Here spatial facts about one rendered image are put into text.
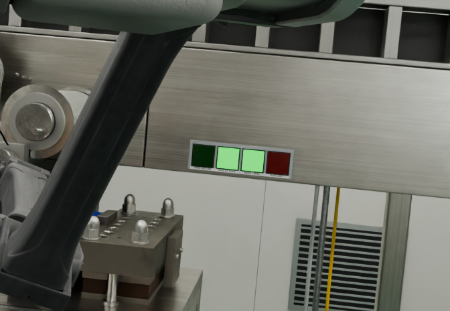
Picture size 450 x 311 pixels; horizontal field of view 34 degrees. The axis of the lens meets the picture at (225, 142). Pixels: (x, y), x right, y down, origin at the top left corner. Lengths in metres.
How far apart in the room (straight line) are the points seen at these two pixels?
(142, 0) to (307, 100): 1.40
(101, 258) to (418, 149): 0.78
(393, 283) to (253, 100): 0.61
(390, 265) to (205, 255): 2.34
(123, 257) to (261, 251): 2.76
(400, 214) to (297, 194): 2.20
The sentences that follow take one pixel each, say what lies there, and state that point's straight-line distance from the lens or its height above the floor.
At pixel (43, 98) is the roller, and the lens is 1.48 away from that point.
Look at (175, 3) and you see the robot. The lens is 0.35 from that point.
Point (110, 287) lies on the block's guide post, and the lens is 1.49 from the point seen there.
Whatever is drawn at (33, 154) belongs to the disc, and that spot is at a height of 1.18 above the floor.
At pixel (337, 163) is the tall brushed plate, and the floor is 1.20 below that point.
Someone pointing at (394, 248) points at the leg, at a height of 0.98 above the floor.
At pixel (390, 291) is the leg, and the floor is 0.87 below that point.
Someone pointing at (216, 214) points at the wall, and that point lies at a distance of 4.14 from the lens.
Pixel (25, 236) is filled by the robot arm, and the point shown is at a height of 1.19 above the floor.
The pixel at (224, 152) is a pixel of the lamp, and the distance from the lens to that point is 1.74.
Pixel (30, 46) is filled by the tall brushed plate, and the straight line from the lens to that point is 1.85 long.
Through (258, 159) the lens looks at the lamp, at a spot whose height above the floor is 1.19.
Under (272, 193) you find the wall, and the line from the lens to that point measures 4.10.
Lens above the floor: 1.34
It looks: 4 degrees down
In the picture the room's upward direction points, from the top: 5 degrees clockwise
